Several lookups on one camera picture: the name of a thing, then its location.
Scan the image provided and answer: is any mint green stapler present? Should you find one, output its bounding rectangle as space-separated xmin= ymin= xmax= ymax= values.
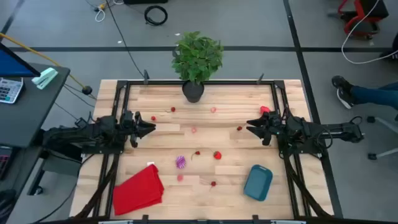
xmin=31 ymin=67 xmax=59 ymax=90

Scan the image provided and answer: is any green plant in black pot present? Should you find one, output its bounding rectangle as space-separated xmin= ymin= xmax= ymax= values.
xmin=171 ymin=30 xmax=224 ymax=104

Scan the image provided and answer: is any person's shoe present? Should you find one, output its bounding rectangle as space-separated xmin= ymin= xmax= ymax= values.
xmin=336 ymin=88 xmax=356 ymax=110
xmin=331 ymin=75 xmax=354 ymax=94

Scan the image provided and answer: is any dark desk leg base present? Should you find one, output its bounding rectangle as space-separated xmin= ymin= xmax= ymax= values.
xmin=27 ymin=148 xmax=82 ymax=197

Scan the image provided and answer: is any black cable bundle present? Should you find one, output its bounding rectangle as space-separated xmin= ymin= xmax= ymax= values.
xmin=74 ymin=154 xmax=121 ymax=218
xmin=283 ymin=154 xmax=331 ymax=218

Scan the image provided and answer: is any teal plastic container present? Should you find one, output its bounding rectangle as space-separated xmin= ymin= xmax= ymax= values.
xmin=243 ymin=164 xmax=274 ymax=202

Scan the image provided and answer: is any backlit keyboard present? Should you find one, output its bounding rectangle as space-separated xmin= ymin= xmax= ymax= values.
xmin=0 ymin=146 xmax=13 ymax=181

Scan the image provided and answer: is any computer monitor blue screen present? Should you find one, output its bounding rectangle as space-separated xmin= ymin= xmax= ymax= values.
xmin=0 ymin=42 xmax=41 ymax=78

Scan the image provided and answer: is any dark grey desk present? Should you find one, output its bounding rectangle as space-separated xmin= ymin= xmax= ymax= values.
xmin=0 ymin=63 xmax=71 ymax=149

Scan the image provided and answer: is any long black floor cable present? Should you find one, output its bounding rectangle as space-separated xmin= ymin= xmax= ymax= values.
xmin=104 ymin=0 xmax=146 ymax=78

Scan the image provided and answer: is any coiled black cable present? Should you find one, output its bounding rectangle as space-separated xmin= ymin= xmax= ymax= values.
xmin=144 ymin=5 xmax=169 ymax=27

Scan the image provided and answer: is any red black cart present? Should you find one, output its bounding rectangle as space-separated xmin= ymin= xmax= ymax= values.
xmin=328 ymin=0 xmax=389 ymax=40

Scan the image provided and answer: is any white cable yellow plug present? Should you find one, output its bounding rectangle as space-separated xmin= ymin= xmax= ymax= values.
xmin=94 ymin=2 xmax=107 ymax=23

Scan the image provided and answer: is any grey calculator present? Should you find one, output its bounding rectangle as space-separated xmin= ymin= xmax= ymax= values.
xmin=0 ymin=77 xmax=25 ymax=105

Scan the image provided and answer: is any person's leg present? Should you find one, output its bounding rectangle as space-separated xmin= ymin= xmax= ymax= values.
xmin=351 ymin=81 xmax=398 ymax=110

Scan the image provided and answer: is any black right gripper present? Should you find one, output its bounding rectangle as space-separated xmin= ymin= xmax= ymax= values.
xmin=246 ymin=111 xmax=284 ymax=147

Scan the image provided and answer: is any white chair base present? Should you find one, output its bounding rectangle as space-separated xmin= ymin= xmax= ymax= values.
xmin=366 ymin=114 xmax=398 ymax=161

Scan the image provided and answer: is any red folded cloth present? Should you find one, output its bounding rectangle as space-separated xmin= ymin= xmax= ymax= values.
xmin=112 ymin=164 xmax=165 ymax=216

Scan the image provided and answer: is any white floor cable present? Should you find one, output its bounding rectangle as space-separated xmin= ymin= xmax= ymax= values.
xmin=341 ymin=0 xmax=394 ymax=65

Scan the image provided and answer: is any black computer mouse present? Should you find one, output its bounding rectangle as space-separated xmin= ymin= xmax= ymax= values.
xmin=0 ymin=188 xmax=17 ymax=215

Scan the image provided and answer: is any black striped shoe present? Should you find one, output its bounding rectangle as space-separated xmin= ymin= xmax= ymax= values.
xmin=378 ymin=33 xmax=398 ymax=62

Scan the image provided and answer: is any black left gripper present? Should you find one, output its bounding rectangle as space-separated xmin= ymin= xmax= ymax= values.
xmin=122 ymin=110 xmax=157 ymax=149

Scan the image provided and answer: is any black metal table frame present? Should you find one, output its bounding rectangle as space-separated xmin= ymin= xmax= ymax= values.
xmin=73 ymin=70 xmax=335 ymax=224

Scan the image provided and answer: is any yellow hanging cable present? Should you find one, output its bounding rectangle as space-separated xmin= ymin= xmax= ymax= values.
xmin=0 ymin=32 xmax=93 ymax=96

